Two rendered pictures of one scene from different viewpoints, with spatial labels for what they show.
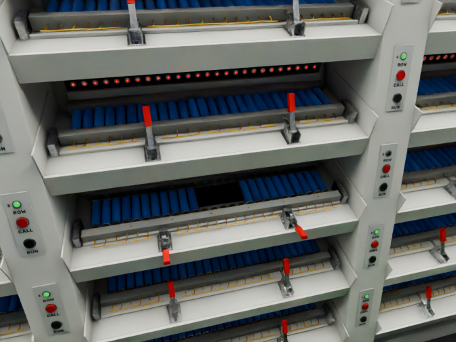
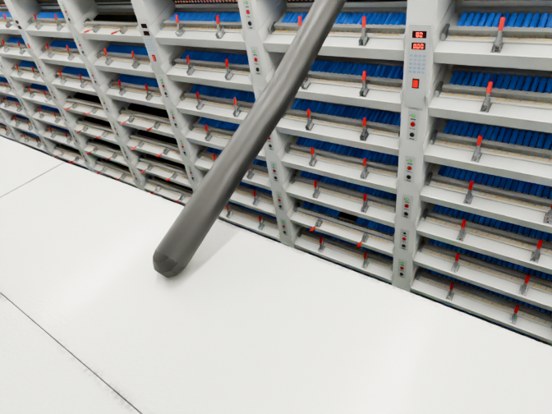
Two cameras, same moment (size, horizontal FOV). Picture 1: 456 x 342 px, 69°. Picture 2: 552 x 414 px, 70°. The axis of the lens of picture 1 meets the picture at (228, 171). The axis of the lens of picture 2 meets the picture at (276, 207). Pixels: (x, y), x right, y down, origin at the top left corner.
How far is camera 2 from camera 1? 1.56 m
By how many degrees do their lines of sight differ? 48
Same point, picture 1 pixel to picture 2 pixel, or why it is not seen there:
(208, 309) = (333, 255)
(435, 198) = (441, 265)
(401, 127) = (410, 225)
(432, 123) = (434, 230)
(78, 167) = (295, 190)
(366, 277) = (399, 281)
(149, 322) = (312, 247)
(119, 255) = (304, 221)
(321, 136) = (376, 213)
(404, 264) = (427, 287)
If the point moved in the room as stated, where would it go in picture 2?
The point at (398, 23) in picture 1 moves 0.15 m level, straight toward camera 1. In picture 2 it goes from (403, 186) to (370, 196)
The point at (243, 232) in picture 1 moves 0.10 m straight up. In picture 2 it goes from (346, 233) to (345, 218)
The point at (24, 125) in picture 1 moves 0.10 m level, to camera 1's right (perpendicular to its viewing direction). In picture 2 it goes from (282, 177) to (296, 183)
